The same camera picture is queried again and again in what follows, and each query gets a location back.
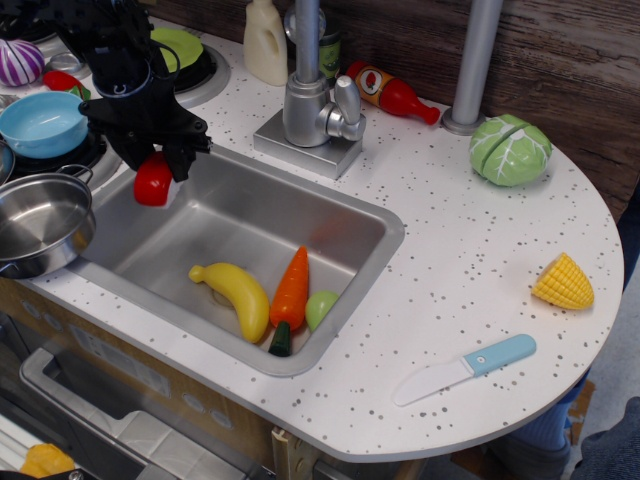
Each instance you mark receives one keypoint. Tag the front left stove burner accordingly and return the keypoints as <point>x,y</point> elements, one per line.
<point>93,161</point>

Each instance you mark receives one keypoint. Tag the silver toy sink basin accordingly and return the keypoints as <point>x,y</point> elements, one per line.
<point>238,210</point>

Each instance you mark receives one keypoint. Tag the purple striped toy onion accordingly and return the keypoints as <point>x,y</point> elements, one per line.
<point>22,63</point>

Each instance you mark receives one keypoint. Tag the small stainless steel pan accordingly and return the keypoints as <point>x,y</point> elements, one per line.
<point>47,221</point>

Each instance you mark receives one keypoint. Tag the stove burner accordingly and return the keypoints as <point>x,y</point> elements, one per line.
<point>93,161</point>
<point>200,82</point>
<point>37,32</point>

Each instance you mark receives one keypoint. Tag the grey vertical support pole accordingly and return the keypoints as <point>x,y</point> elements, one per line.
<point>465,116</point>

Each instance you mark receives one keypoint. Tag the silver toy faucet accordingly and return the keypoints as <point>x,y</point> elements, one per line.
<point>320,128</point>

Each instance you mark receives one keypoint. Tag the green toy cabbage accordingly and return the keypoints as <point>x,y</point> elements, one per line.
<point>508,151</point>

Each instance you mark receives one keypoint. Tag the red and white toy sushi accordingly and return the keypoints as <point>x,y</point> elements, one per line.
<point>154,185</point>

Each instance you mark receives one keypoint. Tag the cream toy detergent bottle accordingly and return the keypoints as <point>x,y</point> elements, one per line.
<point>264,44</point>

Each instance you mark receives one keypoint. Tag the silver stove knob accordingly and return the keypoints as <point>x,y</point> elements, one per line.
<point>68,63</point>

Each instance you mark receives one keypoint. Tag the yellow object at bottom left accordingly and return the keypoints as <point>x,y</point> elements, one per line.
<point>44,460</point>

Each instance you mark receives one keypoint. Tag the yellow toy banana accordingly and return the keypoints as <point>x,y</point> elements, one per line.
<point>242,290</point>

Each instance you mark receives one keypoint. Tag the light blue toy bowl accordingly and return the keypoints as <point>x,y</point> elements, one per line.
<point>44,125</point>

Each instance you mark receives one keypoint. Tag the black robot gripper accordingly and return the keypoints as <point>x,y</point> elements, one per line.
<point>134,124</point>

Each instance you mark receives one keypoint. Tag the light green toy plate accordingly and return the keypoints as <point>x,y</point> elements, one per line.
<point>179,48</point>

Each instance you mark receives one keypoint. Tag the orange toy carrot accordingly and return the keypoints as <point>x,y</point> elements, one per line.
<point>287,311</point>

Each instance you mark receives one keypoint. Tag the green toy can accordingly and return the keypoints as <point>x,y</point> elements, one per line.
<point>330,56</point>

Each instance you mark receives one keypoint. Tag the light green toy lime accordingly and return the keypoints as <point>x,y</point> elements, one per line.
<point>317,307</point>

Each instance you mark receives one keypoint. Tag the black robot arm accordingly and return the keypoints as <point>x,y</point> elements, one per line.
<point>113,38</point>

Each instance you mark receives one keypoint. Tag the yellow toy corn piece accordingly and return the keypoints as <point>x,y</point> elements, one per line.
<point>562,283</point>

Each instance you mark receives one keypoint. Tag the grey oven door handle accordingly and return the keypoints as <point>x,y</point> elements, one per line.
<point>115,438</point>

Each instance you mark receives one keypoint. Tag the red toy ketchup bottle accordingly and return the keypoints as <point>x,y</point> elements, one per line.
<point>389,93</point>

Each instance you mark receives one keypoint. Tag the red toy strawberry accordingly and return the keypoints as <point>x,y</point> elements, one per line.
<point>60,81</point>

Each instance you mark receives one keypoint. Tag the back left stove burner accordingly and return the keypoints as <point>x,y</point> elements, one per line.
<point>37,32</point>

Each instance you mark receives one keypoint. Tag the blue handled white toy knife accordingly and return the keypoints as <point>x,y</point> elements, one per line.
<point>432,379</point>

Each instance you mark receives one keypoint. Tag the back right stove burner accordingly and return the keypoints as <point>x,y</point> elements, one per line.
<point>200,82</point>

